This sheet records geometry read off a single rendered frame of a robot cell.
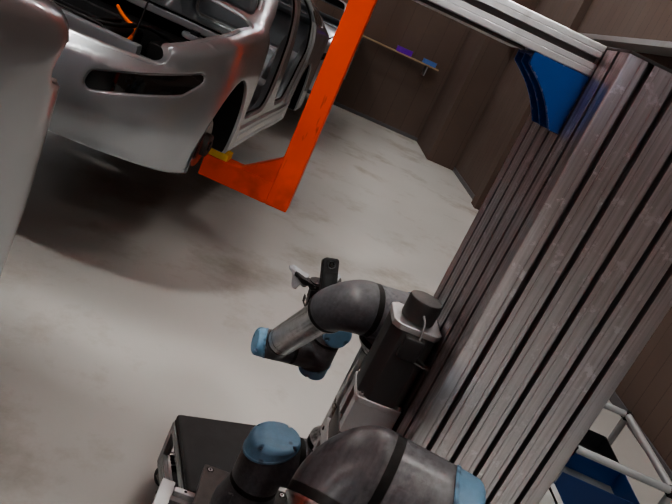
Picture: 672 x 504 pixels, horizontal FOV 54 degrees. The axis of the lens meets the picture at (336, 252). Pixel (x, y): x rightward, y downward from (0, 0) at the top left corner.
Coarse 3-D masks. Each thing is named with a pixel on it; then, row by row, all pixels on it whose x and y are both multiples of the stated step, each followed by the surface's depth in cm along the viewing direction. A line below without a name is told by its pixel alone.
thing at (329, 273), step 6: (324, 258) 182; (330, 258) 182; (324, 264) 181; (330, 264) 181; (336, 264) 182; (324, 270) 181; (330, 270) 182; (336, 270) 182; (324, 276) 181; (330, 276) 181; (336, 276) 182; (324, 282) 181; (330, 282) 181; (336, 282) 182
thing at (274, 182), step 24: (360, 0) 422; (360, 24) 426; (336, 48) 432; (336, 72) 437; (312, 96) 443; (312, 120) 448; (312, 144) 453; (216, 168) 465; (240, 168) 465; (264, 168) 463; (288, 168) 460; (240, 192) 469; (264, 192) 467; (288, 192) 465
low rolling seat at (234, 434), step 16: (192, 416) 256; (176, 432) 249; (192, 432) 247; (208, 432) 251; (224, 432) 255; (240, 432) 259; (176, 448) 243; (192, 448) 240; (208, 448) 243; (224, 448) 247; (240, 448) 251; (160, 464) 257; (176, 464) 238; (192, 464) 232; (208, 464) 236; (224, 464) 239; (160, 480) 252; (176, 480) 255; (192, 480) 226
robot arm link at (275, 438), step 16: (256, 432) 147; (272, 432) 149; (288, 432) 150; (256, 448) 144; (272, 448) 144; (288, 448) 145; (304, 448) 150; (240, 464) 148; (256, 464) 145; (272, 464) 144; (288, 464) 146; (240, 480) 147; (256, 480) 146; (272, 480) 146; (288, 480) 147; (256, 496) 147
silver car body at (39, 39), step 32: (0, 0) 141; (32, 0) 156; (0, 32) 143; (32, 32) 155; (64, 32) 171; (0, 64) 147; (32, 64) 160; (0, 96) 153; (32, 96) 167; (0, 128) 159; (32, 128) 174; (0, 160) 165; (32, 160) 182; (0, 192) 172; (0, 224) 180; (0, 256) 188
